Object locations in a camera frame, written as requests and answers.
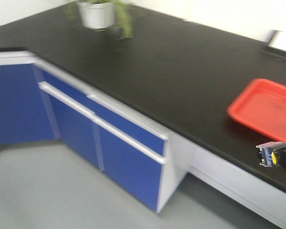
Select red plastic tray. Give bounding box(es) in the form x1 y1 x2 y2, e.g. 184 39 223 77
227 79 286 142

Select black white power outlet box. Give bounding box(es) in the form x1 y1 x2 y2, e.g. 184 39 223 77
261 30 286 58

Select blue corner cabinet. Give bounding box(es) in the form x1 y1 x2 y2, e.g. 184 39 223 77
0 49 190 213

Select yellow mushroom push button switch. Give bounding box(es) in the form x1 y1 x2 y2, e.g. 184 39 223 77
255 141 286 167

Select white potted plant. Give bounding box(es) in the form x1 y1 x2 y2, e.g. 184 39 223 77
65 0 133 39

